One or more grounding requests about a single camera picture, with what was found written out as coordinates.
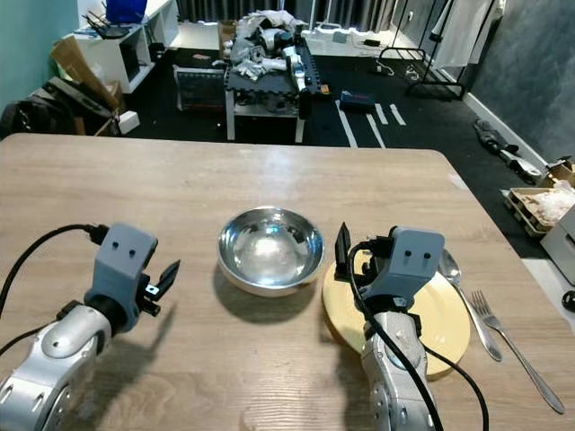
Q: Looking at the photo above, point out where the stainless steel bowl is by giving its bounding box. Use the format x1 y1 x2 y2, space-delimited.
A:
217 206 325 297

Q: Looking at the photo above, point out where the silver metal spoon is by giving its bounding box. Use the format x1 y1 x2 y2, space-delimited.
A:
438 249 503 363

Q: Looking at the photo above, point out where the yellow round plate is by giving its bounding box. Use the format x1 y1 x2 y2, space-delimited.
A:
322 250 473 380

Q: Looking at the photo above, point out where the silver metal fork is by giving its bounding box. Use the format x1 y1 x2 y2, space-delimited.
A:
470 289 567 416

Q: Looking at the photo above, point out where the flat dark blue box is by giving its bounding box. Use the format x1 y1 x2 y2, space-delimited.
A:
340 90 378 113

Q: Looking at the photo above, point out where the small white box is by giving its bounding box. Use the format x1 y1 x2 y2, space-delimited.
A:
117 110 140 134

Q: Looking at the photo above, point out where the white-legged black workbench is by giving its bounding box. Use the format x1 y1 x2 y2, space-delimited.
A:
223 40 320 143

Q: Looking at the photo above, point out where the long black floor tool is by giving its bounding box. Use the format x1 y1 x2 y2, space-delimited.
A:
473 119 544 185

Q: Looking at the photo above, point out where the wooden tray with white stuff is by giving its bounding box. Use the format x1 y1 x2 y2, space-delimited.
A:
503 184 575 236

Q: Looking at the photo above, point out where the black metal clothes rack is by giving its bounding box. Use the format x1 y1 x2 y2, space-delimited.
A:
376 0 468 100

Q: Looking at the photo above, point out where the black plastic crate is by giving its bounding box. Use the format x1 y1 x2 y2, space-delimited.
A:
173 66 228 111

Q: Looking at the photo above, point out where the white drawer cabinet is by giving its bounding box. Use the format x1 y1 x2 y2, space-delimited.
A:
539 207 575 284

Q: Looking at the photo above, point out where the black backpack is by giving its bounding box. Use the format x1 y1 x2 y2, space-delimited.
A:
2 76 122 137

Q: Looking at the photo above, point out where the small open cardboard box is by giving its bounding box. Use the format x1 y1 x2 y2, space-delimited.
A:
544 160 575 185

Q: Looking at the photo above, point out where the white shelf unit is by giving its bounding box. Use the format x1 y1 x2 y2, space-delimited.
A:
76 0 179 95

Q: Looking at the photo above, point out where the pile of robot parts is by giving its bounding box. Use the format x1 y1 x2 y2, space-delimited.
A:
234 11 311 77

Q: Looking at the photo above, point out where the brown cardboard sheet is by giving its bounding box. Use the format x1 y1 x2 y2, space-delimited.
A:
51 36 122 109

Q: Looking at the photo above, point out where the tall brown cardboard box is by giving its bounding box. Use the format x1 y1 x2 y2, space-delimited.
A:
218 20 239 55

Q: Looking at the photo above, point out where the dark grey curtain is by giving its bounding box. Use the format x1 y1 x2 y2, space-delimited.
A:
175 0 405 23

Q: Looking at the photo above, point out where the white hanging garment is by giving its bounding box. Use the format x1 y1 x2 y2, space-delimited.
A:
431 0 495 68

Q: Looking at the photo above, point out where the blue plastic container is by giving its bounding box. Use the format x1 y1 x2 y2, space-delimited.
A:
105 0 147 24

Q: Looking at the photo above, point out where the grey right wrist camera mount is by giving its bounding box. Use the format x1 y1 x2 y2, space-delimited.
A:
377 227 447 312

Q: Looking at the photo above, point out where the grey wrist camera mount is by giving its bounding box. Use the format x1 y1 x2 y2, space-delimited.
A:
94 223 155 312
377 227 447 312

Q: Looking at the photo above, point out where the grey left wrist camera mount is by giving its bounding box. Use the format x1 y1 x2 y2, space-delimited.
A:
94 223 155 312

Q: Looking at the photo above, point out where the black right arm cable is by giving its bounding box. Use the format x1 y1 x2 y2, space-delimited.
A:
350 241 491 431

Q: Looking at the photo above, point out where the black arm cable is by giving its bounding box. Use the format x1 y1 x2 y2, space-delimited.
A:
350 241 491 431
0 224 111 356

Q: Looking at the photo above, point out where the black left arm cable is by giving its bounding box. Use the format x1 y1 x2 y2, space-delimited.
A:
0 224 111 356

